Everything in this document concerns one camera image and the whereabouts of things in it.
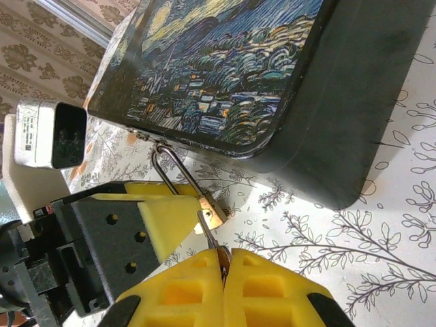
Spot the starry night print box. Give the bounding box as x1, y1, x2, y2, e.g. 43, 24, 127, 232
83, 0, 435, 211

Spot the floral white tablecloth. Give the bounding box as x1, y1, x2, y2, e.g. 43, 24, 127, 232
61, 13, 436, 327

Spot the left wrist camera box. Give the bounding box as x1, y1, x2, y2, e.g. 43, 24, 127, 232
13, 98, 88, 170

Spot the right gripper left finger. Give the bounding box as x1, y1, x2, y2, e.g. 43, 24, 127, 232
104, 247, 226, 327

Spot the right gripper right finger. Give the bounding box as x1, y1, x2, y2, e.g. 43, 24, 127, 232
223, 247, 358, 327

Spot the brass padlock with silver shackle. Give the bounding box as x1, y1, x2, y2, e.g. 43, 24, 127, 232
151, 142, 228, 238

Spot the aluminium frame post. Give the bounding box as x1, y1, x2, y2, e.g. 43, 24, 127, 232
33, 0, 119, 47

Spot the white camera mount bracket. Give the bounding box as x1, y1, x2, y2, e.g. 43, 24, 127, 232
2, 114, 73, 224

